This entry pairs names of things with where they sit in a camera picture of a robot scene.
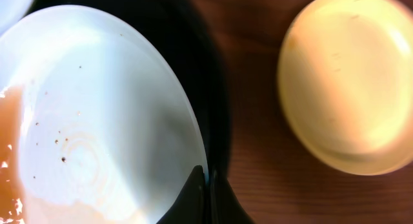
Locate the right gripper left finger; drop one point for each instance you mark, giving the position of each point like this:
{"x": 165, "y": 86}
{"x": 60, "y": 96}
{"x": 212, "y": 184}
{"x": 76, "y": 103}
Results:
{"x": 188, "y": 208}

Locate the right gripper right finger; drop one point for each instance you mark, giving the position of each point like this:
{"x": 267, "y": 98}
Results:
{"x": 224, "y": 206}

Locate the light blue plate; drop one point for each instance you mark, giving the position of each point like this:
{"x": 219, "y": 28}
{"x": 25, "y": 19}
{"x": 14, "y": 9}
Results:
{"x": 12, "y": 11}
{"x": 106, "y": 132}

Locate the yellow plate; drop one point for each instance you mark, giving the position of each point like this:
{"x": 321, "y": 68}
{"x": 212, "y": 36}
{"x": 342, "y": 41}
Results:
{"x": 344, "y": 78}

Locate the black round tray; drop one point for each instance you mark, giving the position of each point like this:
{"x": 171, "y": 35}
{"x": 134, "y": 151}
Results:
{"x": 178, "y": 32}

